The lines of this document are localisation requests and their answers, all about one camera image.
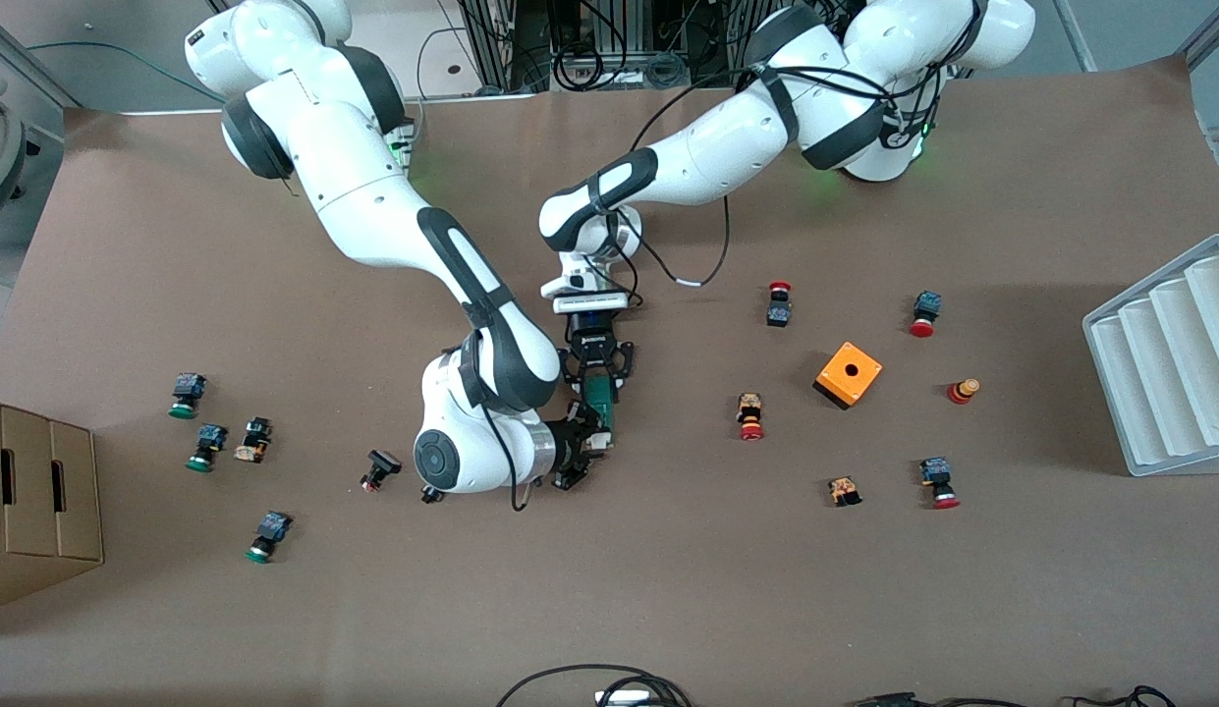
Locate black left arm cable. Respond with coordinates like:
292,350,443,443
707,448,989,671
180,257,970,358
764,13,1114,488
609,54,954,307

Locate thin green cable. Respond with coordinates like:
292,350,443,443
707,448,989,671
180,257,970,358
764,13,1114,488
25,40,219,101

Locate brown cardboard box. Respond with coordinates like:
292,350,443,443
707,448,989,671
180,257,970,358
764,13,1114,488
0,397,106,615

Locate aluminium frame bar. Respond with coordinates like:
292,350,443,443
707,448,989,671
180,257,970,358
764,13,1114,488
0,15,84,109
1177,0,1219,70
1051,0,1101,73

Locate black looped floor cable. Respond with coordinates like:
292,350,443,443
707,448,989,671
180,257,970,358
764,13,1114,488
495,665,693,707

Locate orange button enclosure box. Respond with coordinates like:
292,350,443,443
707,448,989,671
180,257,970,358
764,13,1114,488
812,341,884,411

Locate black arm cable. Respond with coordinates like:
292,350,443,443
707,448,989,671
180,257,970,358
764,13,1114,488
609,54,954,307
476,329,531,514

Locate white ribbed tray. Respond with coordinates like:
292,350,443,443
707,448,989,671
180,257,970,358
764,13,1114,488
1081,233,1219,478

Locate green mushroom push button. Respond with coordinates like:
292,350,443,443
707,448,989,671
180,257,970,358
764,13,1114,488
244,510,294,566
168,372,208,421
185,423,229,474

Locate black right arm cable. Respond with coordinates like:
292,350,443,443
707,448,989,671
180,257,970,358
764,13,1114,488
476,329,531,514

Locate green rail module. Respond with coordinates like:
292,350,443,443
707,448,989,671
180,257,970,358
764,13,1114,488
582,371,618,455

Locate black square button red terminals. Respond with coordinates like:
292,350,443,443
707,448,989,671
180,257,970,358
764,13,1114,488
360,449,404,494

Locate equipment rack with cables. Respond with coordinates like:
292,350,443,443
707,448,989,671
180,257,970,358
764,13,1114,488
459,0,767,94

